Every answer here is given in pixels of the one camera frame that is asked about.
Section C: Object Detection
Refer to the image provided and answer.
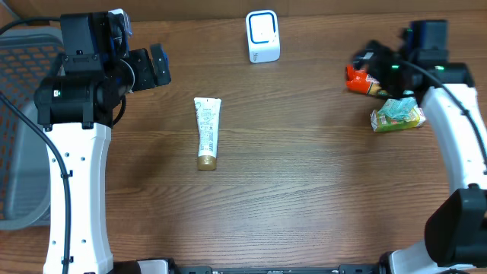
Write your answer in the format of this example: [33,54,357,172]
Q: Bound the teal wipes pack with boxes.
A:
[378,97,417,120]

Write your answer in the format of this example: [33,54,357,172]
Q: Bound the green juice carton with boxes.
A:
[371,107,426,132]

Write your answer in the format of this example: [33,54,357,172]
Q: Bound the orange cracker pack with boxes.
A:
[345,65,390,97]

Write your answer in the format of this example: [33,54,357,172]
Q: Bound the grey plastic shopping basket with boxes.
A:
[1,27,63,231]

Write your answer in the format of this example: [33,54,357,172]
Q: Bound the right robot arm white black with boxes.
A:
[352,20,486,273]

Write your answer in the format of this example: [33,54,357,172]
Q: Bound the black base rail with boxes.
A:
[113,258,448,274]

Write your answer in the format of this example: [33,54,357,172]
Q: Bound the white cream tube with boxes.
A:
[194,97,221,171]

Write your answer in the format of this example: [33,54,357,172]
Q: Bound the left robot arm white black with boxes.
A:
[34,9,177,274]

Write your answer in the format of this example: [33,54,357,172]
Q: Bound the white barcode scanner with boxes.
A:
[245,10,281,63]

